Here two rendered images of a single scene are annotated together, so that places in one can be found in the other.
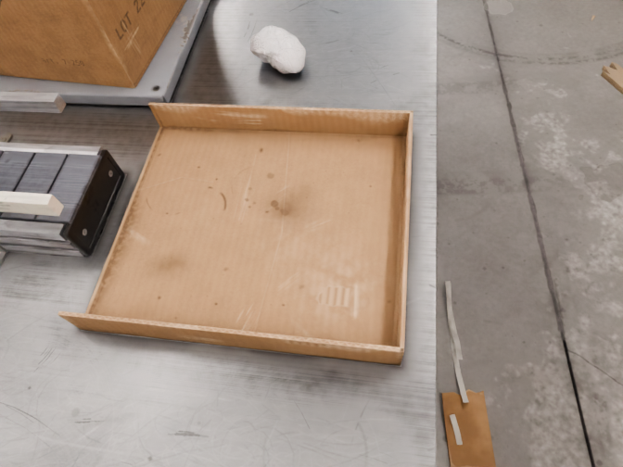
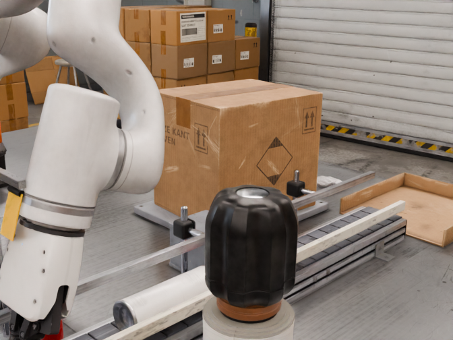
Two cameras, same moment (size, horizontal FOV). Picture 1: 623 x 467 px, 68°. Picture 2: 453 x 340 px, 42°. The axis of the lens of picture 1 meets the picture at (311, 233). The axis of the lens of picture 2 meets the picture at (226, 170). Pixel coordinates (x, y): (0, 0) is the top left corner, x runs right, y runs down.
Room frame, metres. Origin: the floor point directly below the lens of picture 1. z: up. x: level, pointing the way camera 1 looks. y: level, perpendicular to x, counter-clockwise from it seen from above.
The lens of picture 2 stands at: (0.06, 1.45, 1.35)
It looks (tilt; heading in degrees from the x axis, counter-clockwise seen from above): 18 degrees down; 298
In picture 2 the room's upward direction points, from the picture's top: 1 degrees clockwise
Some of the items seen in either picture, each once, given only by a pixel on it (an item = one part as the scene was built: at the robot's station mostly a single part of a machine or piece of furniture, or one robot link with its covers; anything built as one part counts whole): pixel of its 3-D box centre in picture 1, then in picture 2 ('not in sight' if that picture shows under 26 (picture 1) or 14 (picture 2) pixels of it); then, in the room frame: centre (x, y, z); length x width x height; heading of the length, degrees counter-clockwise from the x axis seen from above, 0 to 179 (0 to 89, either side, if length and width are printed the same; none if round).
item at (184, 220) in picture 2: not in sight; (193, 255); (0.53, 0.67, 0.91); 0.07 x 0.03 x 0.16; 163
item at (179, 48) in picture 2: not in sight; (183, 75); (2.79, -2.92, 0.57); 1.20 x 0.85 x 1.14; 81
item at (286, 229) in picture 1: (256, 214); (420, 204); (0.26, 0.05, 0.85); 0.30 x 0.26 x 0.04; 73
